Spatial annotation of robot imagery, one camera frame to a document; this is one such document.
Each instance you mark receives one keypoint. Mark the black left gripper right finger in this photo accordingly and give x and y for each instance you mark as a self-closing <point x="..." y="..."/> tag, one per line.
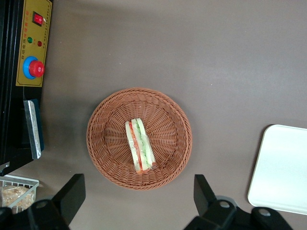
<point x="204" y="198"/>

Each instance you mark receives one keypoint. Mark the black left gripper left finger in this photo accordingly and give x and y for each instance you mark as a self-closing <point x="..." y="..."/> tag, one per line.
<point x="69" y="198"/>

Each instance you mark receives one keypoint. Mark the triangle sandwich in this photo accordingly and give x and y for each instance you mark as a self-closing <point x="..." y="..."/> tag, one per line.
<point x="139" y="143"/>

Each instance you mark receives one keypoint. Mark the round brown wicker basket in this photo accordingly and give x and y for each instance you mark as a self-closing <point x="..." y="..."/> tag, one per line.
<point x="168" y="134"/>

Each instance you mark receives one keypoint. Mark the cream plastic tray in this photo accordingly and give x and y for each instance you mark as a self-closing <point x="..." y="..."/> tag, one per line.
<point x="280" y="167"/>

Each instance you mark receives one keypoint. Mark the clear bag of fried snacks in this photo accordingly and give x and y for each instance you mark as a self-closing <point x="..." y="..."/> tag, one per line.
<point x="16" y="196"/>

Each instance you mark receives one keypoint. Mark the silver metal bar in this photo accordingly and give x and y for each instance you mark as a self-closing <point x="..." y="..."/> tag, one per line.
<point x="32" y="129"/>

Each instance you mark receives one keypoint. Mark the red emergency stop button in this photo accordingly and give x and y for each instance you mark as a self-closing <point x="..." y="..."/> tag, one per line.
<point x="36" y="69"/>

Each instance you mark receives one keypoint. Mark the black machine with yellow panel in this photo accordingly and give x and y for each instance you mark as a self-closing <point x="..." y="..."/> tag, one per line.
<point x="7" y="72"/>

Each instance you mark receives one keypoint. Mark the red rocker switch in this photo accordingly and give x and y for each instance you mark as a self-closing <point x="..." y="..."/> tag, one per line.
<point x="38" y="18"/>

